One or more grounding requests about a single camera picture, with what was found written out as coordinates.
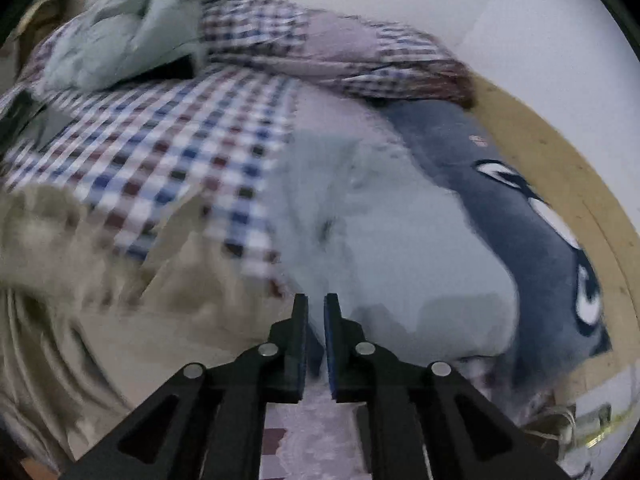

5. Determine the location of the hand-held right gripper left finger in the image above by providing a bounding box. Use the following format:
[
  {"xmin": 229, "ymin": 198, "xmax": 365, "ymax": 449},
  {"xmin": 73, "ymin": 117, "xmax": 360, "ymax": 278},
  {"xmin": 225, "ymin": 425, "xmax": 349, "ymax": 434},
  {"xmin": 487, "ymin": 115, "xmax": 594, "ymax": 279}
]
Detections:
[{"xmin": 60, "ymin": 292, "xmax": 310, "ymax": 480}]

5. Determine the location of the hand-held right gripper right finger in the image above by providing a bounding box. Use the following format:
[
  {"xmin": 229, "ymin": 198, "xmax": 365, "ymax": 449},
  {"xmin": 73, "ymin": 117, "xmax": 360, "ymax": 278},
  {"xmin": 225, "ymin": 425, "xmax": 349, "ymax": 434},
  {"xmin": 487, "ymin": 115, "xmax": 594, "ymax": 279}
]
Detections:
[{"xmin": 322, "ymin": 292, "xmax": 571, "ymax": 480}]

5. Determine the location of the light blue garment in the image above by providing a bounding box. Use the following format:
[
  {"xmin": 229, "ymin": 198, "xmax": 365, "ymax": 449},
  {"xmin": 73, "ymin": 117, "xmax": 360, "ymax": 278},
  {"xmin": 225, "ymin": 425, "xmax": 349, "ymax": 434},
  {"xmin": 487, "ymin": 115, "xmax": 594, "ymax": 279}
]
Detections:
[{"xmin": 270, "ymin": 130, "xmax": 523, "ymax": 361}]

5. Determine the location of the beige garment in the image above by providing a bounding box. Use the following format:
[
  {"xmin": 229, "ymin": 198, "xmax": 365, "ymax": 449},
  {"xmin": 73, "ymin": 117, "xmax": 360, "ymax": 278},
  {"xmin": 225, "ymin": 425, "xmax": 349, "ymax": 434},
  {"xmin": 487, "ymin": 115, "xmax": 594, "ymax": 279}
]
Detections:
[{"xmin": 0, "ymin": 180, "xmax": 301, "ymax": 471}]

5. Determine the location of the blue cartoon plush pillow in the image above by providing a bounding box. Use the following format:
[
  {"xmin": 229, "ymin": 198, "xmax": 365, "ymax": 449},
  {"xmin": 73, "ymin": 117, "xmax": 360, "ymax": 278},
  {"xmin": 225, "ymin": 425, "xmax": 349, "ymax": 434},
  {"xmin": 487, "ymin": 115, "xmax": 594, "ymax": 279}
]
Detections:
[{"xmin": 380, "ymin": 100, "xmax": 613, "ymax": 391}]

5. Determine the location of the checkered bed sheet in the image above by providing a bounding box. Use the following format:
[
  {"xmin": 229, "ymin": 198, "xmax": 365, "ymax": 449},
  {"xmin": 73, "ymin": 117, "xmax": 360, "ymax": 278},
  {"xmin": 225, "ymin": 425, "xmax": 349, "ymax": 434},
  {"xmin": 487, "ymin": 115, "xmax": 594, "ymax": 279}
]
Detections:
[{"xmin": 0, "ymin": 10, "xmax": 556, "ymax": 480}]

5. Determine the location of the white power strip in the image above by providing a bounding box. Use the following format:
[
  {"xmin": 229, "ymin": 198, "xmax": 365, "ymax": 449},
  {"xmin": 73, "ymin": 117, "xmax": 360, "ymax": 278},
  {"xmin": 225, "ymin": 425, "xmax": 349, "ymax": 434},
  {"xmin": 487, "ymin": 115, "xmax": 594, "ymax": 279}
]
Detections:
[{"xmin": 570, "ymin": 402, "xmax": 615, "ymax": 450}]

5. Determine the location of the wooden bed headboard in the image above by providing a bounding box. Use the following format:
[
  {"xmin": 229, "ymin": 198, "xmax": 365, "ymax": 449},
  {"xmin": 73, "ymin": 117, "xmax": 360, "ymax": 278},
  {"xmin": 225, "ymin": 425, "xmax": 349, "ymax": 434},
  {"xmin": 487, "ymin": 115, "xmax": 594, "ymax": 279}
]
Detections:
[{"xmin": 470, "ymin": 72, "xmax": 640, "ymax": 401}]

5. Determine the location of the checkered patchwork quilt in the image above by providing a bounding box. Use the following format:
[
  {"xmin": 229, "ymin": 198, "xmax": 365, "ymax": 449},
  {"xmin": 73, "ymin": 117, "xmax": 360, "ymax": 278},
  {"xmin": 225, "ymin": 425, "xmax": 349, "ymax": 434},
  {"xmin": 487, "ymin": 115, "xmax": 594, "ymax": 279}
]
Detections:
[{"xmin": 197, "ymin": 0, "xmax": 476, "ymax": 108}]

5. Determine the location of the light blue puffer jacket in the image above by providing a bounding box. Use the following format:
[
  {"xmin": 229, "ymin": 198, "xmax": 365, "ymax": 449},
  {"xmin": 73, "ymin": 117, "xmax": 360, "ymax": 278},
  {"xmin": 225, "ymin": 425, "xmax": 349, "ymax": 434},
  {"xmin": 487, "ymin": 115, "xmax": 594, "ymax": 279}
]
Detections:
[{"xmin": 42, "ymin": 0, "xmax": 251, "ymax": 93}]

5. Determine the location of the dark green sweatshirt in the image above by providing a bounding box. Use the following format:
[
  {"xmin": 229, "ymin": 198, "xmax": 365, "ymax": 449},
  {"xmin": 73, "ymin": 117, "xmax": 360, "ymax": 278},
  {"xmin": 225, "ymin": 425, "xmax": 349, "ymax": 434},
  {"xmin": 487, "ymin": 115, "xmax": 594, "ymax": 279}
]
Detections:
[{"xmin": 0, "ymin": 85, "xmax": 56, "ymax": 161}]

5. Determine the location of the white cable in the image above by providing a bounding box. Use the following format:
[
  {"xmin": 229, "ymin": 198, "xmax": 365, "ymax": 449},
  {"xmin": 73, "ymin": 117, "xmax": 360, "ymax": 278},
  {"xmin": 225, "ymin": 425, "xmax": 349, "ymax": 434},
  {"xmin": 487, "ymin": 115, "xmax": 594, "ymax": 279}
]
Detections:
[{"xmin": 522, "ymin": 404, "xmax": 578, "ymax": 443}]

